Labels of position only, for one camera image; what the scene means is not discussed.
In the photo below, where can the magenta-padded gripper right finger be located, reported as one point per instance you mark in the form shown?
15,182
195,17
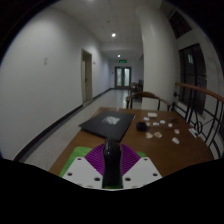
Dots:
141,171

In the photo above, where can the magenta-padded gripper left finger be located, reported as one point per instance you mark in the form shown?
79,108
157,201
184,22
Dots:
83,171

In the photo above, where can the black computer mouse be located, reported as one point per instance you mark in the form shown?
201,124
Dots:
112,163

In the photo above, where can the green mouse pad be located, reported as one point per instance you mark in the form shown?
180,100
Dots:
71,163

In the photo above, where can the small tan card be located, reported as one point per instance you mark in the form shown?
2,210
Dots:
157,134
149,135
148,124

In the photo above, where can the small black box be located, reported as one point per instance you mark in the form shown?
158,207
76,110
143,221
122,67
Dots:
141,126

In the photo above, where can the small white card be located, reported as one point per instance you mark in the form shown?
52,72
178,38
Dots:
170,125
146,118
156,123
175,140
162,122

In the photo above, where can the black closed laptop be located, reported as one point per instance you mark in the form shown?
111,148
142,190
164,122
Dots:
106,125

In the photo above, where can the small pinkish card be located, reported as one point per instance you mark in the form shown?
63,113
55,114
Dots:
176,131

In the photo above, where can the small white box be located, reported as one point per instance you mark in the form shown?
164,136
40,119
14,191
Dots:
152,114

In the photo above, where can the white booklet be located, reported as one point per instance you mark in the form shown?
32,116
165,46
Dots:
193,132

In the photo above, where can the wooden armchair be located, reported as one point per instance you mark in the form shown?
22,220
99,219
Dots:
146,94

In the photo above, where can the dark wooden chair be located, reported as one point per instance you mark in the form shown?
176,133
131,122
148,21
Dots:
136,86

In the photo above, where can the open side doorway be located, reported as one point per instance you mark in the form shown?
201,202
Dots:
87,76

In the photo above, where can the glass double door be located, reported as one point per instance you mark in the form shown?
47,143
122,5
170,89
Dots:
122,77

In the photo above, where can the black railing with wooden handrail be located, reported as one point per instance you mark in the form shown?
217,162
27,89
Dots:
200,89

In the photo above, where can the dark framed window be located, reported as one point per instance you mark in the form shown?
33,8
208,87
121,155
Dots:
193,76

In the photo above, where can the green exit sign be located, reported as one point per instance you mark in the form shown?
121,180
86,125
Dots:
123,61

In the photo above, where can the round ceiling light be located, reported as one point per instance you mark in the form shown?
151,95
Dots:
119,56
113,34

